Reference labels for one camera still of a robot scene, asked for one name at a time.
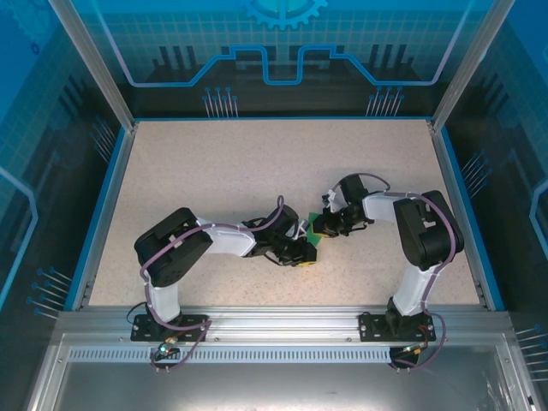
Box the green paper sheet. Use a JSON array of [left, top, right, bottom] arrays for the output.
[[305, 211, 323, 248]]

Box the sheet metal tray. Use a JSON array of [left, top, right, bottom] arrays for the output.
[[25, 333, 536, 411]]

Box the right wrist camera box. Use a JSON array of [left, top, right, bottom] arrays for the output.
[[321, 190, 340, 214]]

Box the aluminium mounting rail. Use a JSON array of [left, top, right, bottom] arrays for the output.
[[55, 304, 515, 348]]

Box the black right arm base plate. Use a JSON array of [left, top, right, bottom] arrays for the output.
[[358, 311, 438, 343]]

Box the slotted aluminium cable duct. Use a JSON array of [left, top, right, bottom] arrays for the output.
[[67, 347, 397, 364]]

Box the aluminium table side rail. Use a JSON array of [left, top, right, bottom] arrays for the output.
[[426, 119, 496, 312], [70, 122, 139, 312]]

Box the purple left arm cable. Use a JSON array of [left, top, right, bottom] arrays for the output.
[[140, 194, 287, 374]]

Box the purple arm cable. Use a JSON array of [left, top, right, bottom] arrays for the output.
[[336, 172, 457, 373], [140, 194, 287, 374]]

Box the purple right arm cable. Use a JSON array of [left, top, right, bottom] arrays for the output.
[[336, 172, 457, 373]]

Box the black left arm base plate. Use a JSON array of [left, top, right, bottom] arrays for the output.
[[130, 312, 211, 343]]

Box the aluminium frame post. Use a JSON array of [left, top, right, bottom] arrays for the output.
[[430, 0, 517, 132], [47, 0, 139, 132]]

